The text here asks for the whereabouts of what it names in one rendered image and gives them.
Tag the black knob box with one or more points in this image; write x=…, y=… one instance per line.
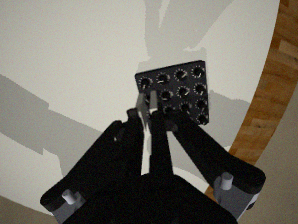
x=174, y=82

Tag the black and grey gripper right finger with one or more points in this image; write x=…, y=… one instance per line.
x=237, y=184

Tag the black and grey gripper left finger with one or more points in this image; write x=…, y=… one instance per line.
x=85, y=178

